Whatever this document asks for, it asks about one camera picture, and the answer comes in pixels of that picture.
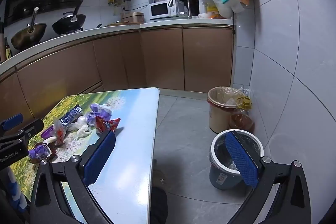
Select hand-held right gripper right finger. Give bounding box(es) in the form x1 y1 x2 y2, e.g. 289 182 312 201
225 132 313 224

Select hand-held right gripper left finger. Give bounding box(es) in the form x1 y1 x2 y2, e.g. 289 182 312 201
29 131 117 224

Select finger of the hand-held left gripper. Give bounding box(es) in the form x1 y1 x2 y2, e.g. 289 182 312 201
0 113 24 131

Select blue bin with white rim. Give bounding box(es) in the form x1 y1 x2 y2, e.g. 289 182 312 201
209 129 264 190

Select white tissue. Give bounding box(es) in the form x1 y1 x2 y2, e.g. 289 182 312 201
69 123 92 139

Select red snack wrapper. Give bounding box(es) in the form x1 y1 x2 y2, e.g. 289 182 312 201
95 116 121 135

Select clear plastic bag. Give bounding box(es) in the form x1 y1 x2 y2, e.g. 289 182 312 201
76 115 91 126

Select purple foil wrapper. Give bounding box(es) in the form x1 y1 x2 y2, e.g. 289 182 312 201
89 103 113 125

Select clear red-printed wrapper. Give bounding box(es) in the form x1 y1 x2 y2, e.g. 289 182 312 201
52 119 69 147

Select blue striped wrapper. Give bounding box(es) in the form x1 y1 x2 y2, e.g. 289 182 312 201
59 106 82 126

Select person's left forearm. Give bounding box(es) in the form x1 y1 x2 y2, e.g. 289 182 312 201
4 165 28 212

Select cooking oil bottle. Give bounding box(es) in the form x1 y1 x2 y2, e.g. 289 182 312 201
229 97 255 134

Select dark bottle with yellow label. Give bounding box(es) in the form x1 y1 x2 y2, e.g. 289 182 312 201
4 36 12 60

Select metal wok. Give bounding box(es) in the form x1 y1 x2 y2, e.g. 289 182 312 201
10 7 47 51

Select black frying pan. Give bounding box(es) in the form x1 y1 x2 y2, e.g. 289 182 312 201
52 0 87 35

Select brown kitchen counter cabinets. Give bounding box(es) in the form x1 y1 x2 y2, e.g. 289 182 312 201
0 20 234 135

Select yellow packet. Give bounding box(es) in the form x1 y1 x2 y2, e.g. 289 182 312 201
207 3 219 18

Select white plastic bag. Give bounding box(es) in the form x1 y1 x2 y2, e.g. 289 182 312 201
210 0 244 19

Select white microwave oven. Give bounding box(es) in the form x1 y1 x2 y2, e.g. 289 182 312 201
150 0 187 21

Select chrome kitchen faucet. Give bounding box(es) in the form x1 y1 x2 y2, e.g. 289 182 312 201
168 0 192 19

